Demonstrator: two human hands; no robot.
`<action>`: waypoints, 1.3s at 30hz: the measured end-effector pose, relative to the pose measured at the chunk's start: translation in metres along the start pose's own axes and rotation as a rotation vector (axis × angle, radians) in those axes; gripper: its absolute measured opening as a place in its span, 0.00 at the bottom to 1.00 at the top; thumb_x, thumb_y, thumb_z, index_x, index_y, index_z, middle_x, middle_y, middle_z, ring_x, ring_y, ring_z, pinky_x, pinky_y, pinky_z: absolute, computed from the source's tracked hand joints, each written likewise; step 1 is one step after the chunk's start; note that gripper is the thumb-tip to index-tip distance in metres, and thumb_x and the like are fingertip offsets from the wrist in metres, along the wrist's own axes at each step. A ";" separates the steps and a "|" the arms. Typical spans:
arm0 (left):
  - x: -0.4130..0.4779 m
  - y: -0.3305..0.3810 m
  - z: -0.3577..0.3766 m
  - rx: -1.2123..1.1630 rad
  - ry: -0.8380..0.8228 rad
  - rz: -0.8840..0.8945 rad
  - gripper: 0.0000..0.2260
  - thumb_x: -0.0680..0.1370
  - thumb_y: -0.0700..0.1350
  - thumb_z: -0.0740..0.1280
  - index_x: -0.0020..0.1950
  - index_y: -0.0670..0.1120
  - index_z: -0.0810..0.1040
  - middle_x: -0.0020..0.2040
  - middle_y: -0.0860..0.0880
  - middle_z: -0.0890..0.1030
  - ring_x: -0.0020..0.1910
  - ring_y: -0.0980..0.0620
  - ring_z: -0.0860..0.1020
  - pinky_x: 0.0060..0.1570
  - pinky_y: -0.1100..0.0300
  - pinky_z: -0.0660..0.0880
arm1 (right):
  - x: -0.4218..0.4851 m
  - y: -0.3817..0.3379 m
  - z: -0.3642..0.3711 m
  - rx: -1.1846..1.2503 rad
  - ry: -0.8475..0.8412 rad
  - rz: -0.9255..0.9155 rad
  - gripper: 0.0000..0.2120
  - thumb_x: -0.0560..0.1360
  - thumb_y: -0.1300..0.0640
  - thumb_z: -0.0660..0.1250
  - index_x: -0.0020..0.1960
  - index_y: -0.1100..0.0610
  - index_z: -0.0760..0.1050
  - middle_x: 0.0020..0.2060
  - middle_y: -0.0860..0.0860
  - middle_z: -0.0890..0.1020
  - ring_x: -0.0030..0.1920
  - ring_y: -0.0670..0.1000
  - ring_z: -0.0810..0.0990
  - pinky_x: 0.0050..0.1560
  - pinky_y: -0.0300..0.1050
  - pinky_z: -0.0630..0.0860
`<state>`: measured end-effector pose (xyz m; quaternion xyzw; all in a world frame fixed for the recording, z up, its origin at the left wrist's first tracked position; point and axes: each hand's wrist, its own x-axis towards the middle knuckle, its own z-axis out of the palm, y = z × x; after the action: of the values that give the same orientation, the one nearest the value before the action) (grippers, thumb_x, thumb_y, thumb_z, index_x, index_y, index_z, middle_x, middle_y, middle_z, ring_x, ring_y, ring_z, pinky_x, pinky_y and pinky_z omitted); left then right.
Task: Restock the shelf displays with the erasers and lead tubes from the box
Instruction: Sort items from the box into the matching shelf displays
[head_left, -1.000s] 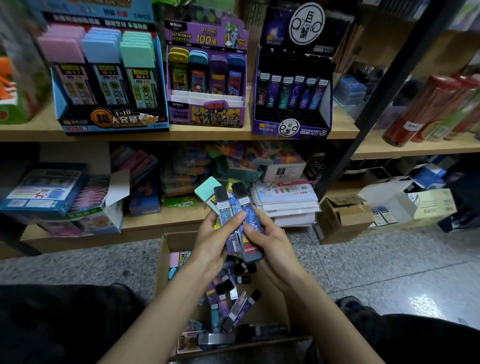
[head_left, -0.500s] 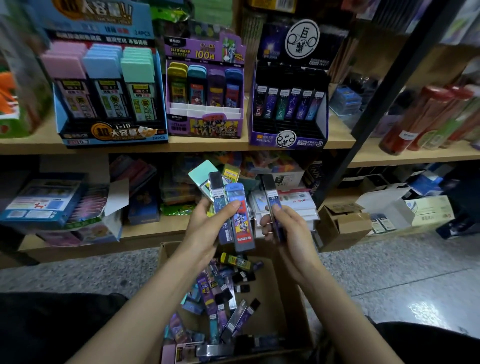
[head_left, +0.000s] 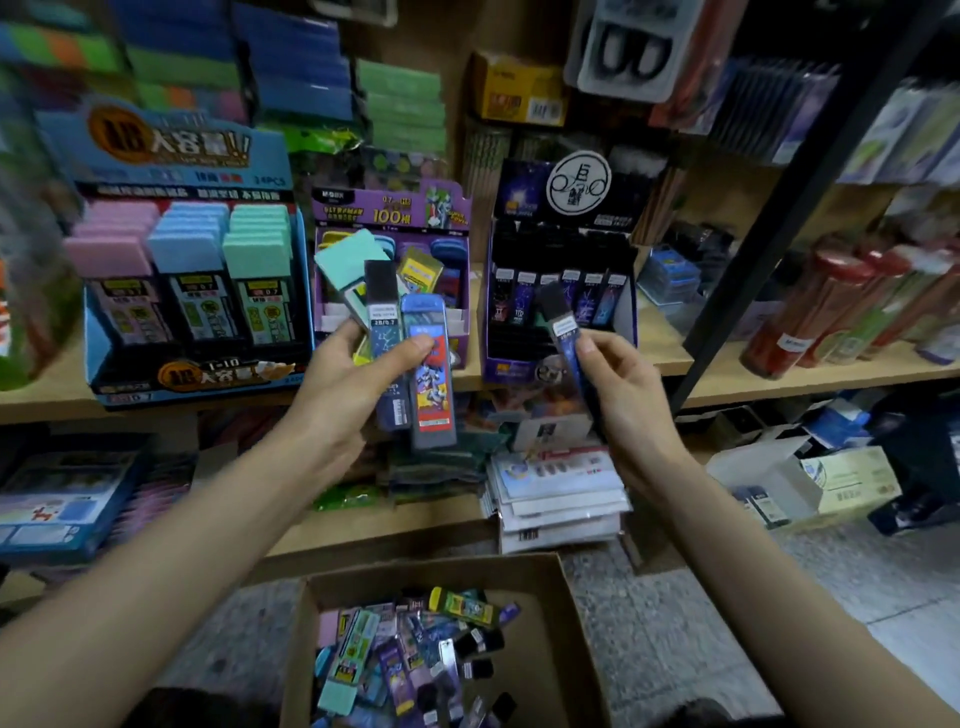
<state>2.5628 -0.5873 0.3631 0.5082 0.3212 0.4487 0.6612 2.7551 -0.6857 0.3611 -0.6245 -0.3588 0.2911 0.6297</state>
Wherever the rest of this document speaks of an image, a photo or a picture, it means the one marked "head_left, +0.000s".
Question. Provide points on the person's right hand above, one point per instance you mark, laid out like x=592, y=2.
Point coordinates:
x=638, y=413

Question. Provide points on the person's left hand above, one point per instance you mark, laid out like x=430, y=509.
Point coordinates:
x=338, y=413

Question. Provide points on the wooden shelf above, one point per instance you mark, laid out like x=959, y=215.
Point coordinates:
x=750, y=383

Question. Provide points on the purple display box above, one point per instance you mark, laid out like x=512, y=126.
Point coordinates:
x=390, y=210

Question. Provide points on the brown cardboard box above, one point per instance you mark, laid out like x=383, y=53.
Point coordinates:
x=555, y=630

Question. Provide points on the black and white display box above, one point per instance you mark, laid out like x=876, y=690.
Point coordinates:
x=578, y=188

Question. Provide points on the pile of pencil lead cases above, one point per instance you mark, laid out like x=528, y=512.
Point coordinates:
x=413, y=668

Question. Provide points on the blue display box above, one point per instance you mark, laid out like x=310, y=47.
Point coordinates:
x=165, y=143

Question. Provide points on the person's left forearm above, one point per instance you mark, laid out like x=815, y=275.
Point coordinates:
x=150, y=600

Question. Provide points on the person's right forearm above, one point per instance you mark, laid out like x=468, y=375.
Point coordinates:
x=810, y=615

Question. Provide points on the stack of white packets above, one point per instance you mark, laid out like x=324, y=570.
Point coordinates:
x=555, y=495

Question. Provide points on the red cylinder containers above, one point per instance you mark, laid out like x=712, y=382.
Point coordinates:
x=818, y=315

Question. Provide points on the stack of green packets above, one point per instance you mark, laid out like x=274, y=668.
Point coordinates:
x=401, y=108

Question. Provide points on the row of dark blue refills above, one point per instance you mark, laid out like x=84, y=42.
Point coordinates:
x=773, y=113

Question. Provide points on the yellow carton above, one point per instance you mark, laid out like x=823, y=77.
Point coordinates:
x=521, y=90

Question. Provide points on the stack of blue packets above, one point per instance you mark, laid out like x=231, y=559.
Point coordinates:
x=285, y=60

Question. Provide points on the hanging white blister package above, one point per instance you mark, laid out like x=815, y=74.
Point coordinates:
x=645, y=53

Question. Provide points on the stack of multicoloured packets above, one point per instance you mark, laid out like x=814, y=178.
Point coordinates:
x=68, y=53

